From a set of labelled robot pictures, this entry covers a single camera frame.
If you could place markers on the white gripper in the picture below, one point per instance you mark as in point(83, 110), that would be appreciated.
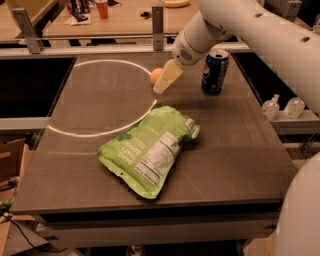
point(184, 49)

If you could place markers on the orange fruit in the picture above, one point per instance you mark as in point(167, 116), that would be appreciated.
point(155, 74)

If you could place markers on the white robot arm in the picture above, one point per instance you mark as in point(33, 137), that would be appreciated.
point(293, 53)

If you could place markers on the green rice chip bag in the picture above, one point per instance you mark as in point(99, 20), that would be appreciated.
point(143, 155)

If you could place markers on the blue pepsi can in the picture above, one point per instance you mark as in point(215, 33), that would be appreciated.
point(215, 68)

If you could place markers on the yellow banana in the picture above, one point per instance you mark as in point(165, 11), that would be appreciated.
point(176, 3)

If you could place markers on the red plastic cup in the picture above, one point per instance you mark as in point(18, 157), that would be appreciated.
point(102, 7)

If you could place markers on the clear sanitizer bottle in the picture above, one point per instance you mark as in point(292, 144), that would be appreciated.
point(270, 108)
point(294, 108)

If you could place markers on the cardboard box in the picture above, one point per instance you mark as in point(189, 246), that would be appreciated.
point(15, 157)

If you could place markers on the middle metal bracket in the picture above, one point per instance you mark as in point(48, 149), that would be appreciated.
point(157, 27)

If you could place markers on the metal bracket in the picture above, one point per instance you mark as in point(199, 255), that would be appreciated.
point(291, 9)
point(34, 44)
point(157, 27)

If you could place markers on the right metal bracket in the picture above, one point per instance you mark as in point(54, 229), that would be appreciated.
point(291, 9)

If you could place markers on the left metal bracket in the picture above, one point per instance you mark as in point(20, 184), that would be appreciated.
point(34, 44)

